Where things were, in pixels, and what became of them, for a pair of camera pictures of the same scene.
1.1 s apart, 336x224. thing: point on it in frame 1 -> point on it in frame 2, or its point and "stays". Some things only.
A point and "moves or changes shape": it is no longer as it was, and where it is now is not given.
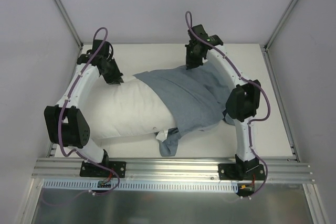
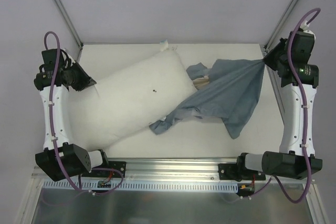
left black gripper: (113, 74) -> (79, 76)
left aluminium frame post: (62, 8) stays
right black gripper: (192, 60) -> (274, 56)
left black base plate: (90, 170) stays
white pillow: (126, 108) moves or changes shape
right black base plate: (244, 172) stays
